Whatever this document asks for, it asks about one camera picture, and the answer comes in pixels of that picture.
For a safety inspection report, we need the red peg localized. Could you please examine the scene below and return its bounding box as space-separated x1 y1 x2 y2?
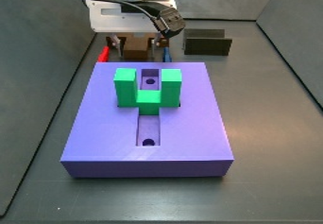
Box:
97 46 109 62

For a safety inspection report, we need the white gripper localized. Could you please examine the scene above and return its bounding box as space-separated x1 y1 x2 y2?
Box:
84 0 175 58

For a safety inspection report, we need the blue peg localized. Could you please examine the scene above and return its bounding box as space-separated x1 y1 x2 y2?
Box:
163 47 172 62

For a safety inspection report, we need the brown T-shaped block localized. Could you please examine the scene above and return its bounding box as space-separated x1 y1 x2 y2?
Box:
105 33 169 61

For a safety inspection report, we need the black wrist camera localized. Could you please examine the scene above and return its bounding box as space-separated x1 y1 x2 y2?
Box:
137 2 185 38

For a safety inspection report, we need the black angle bracket fixture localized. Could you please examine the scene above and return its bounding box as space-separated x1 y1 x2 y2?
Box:
183 28 232 56

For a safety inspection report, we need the purple base block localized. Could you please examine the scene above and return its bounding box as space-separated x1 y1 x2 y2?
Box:
60 62 234 178

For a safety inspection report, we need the green U-shaped block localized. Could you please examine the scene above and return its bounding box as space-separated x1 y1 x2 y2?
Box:
113 68 181 115

